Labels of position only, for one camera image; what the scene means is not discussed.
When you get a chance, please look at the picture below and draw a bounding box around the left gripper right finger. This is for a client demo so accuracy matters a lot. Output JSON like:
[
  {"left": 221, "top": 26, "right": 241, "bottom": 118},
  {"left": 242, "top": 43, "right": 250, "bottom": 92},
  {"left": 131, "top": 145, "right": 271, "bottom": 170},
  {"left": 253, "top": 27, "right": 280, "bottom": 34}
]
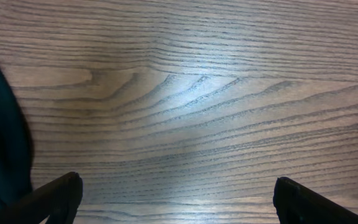
[{"left": 273, "top": 177, "right": 358, "bottom": 224}]

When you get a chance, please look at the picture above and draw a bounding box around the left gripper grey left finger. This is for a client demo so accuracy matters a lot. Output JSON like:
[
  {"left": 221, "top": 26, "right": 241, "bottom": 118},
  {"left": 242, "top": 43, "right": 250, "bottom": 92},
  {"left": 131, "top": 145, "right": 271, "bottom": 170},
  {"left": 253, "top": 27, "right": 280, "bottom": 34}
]
[{"left": 0, "top": 172, "right": 83, "bottom": 224}]

